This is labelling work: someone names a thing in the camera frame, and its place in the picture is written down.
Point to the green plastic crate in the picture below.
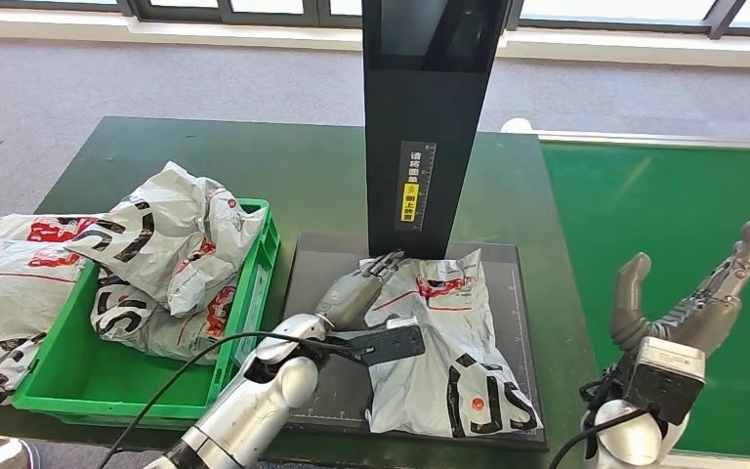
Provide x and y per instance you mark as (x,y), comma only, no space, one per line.
(58,388)

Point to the black yellow scanner label sticker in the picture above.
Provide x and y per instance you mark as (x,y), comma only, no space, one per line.
(414,188)

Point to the white conveyor roller end cap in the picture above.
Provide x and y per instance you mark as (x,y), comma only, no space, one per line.
(517,125)

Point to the dark window frame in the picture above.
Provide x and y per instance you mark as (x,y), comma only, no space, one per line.
(271,19)

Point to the black inbound scanner machine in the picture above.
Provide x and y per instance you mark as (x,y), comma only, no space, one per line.
(427,162)

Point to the dark scanner screen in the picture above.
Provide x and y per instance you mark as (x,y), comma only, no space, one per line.
(417,26)

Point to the white plastic courier parcel bag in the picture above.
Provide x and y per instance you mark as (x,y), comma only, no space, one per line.
(6,304)
(19,229)
(452,362)
(148,336)
(155,220)

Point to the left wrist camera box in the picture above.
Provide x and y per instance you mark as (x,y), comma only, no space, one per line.
(388,346)

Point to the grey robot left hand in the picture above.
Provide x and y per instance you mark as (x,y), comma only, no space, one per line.
(349,298)

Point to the silver conveyor side rail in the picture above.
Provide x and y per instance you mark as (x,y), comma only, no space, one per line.
(737,463)
(672,139)

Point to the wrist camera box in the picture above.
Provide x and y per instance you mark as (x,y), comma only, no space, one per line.
(388,346)
(663,382)

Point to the dark green table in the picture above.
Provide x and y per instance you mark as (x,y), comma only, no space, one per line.
(317,162)

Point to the clear crate label holder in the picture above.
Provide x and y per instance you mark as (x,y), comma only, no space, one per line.
(253,304)

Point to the silver rounded metal part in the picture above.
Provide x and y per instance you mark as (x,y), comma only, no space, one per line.
(0,458)

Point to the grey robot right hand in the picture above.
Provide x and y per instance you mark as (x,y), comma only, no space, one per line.
(705,317)

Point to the white window sill ledge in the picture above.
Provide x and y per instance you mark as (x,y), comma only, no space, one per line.
(90,31)

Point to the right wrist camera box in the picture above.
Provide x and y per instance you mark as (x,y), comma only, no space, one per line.
(663,382)

